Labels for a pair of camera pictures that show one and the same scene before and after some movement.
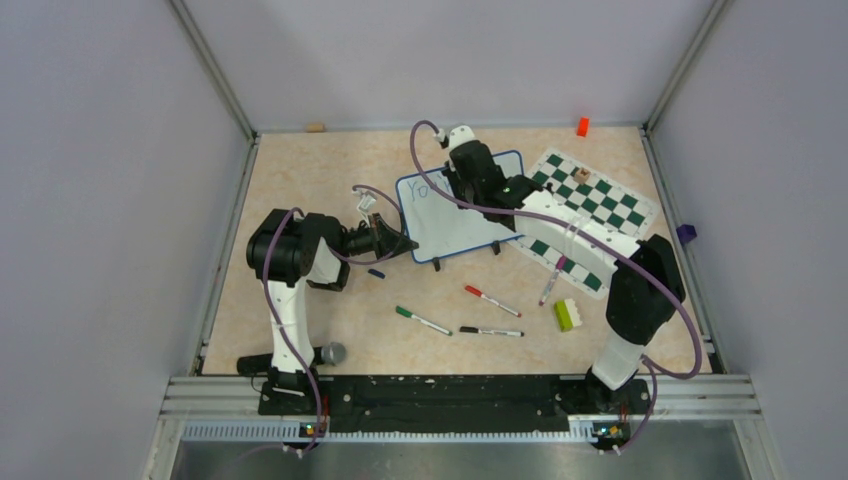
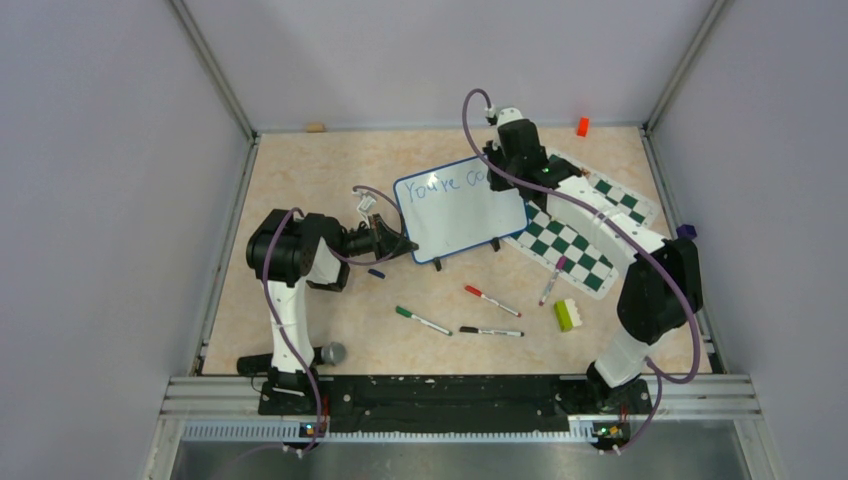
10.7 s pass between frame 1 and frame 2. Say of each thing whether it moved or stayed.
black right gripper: moved
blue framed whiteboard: stayed
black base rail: stayed
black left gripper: stayed
